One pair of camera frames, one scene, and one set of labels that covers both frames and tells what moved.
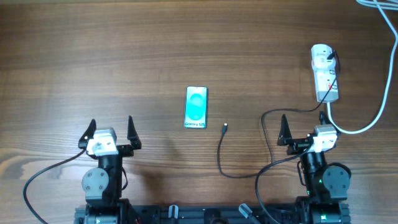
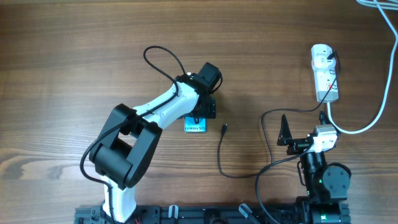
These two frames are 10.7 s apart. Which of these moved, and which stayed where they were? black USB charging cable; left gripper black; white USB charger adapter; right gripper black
Moved: left gripper black
Stayed: white USB charger adapter; black USB charging cable; right gripper black
